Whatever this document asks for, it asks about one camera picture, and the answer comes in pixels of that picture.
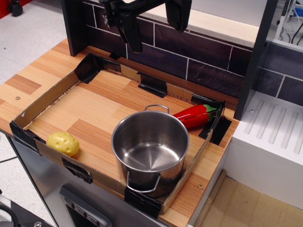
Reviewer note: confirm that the stainless steel pot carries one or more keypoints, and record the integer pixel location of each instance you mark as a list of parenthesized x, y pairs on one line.
[(150, 147)]

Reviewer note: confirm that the yellow toy potato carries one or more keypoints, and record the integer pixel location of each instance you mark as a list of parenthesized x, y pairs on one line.
[(64, 142)]

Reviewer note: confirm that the cardboard fence with black tape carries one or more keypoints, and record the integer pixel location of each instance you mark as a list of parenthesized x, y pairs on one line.
[(89, 103)]

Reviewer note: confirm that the white ribbed sink drainer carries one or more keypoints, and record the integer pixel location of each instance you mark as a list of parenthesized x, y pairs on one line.
[(266, 150)]

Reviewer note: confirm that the dark grey upright post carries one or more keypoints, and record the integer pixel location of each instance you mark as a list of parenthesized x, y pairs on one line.
[(265, 36), (75, 24)]

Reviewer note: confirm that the red toy chili pepper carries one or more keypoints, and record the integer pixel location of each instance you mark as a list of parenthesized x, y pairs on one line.
[(197, 115)]

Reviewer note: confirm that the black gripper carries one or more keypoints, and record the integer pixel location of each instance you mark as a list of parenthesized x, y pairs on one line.
[(123, 16)]

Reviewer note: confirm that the black caster wheel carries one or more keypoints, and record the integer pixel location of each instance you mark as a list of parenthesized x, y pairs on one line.
[(15, 8)]

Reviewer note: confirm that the grey oven control panel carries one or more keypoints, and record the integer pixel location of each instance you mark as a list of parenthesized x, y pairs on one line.
[(81, 213)]

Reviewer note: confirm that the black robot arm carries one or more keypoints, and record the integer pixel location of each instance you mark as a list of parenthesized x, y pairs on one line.
[(177, 12)]

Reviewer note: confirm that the dark grey left upright post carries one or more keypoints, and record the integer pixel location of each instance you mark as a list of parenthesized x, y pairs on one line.
[(75, 24)]

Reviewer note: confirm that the dark grey right upright post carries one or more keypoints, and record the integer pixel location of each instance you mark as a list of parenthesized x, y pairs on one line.
[(265, 36)]

